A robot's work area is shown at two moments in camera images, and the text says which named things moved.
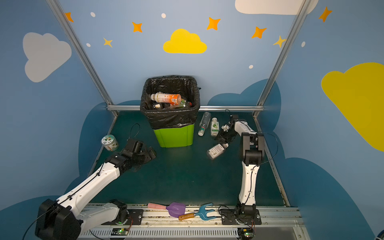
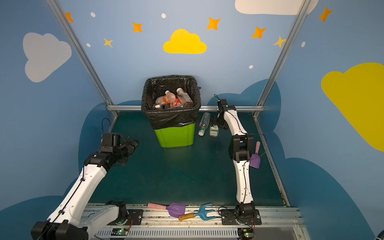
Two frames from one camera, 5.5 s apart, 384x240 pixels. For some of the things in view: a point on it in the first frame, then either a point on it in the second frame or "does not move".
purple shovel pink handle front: (175, 209) does not move
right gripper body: (223, 139) -> (219, 120)
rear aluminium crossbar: (201, 107) does not move
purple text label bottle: (216, 150) -> (184, 97)
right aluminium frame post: (291, 35) does not move
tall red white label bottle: (204, 123) does not move
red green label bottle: (183, 103) -> (178, 102)
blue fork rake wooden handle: (203, 213) does not move
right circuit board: (245, 233) does not move
